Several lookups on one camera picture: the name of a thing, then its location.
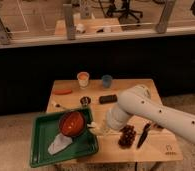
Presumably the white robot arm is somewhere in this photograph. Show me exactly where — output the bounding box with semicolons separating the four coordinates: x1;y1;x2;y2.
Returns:
104;85;195;144

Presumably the black rectangular block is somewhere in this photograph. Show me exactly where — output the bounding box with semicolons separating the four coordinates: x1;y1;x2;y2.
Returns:
99;94;117;104

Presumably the background wooden table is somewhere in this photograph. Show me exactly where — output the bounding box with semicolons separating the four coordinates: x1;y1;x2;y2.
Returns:
55;18;122;36

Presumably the bunch of dark grapes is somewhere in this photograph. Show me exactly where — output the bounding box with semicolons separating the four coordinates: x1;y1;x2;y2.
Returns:
118;125;136;148

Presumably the black handled knife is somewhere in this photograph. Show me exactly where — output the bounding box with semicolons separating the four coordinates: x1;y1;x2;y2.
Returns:
137;123;151;149

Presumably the small metal cup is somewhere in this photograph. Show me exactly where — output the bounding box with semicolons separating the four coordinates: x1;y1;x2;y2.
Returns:
80;96;91;107

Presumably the orange filled white cup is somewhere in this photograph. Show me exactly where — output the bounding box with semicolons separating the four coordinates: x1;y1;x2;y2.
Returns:
77;72;90;88

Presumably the blue cup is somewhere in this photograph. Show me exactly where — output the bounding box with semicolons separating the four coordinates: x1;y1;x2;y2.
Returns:
101;75;113;88

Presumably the red bowl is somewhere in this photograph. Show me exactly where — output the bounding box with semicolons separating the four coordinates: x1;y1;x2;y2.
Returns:
59;111;86;137

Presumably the green plastic tray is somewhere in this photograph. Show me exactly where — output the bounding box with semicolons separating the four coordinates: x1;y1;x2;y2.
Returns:
30;111;99;168

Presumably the black office chair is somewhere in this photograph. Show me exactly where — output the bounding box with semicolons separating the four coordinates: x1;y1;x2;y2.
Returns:
106;0;143;23

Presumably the white crumpled cloth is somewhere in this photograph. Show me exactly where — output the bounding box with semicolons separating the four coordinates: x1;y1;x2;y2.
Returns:
48;134;72;155

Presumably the yellow banana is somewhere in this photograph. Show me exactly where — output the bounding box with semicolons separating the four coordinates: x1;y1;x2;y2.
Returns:
87;122;106;135

